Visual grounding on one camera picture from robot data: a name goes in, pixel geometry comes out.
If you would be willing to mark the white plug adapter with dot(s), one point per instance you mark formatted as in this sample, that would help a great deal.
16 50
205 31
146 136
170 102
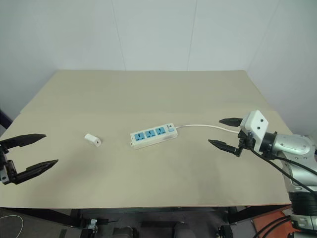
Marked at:
92 140

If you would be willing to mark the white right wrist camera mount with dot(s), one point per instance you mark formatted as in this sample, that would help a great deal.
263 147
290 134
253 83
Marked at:
256 126

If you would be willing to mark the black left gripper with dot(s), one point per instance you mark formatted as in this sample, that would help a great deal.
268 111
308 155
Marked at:
8 171

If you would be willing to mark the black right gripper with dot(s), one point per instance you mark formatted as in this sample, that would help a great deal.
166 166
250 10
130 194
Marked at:
246 141

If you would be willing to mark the dark blue object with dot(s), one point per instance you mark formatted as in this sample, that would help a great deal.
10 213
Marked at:
3 119

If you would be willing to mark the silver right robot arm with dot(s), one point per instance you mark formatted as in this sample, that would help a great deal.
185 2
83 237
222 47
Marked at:
294 146

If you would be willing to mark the white power strip blue sockets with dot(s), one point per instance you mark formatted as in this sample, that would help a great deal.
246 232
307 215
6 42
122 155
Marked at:
153 135

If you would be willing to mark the orange panel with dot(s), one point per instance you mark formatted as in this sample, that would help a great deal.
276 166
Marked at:
267 220

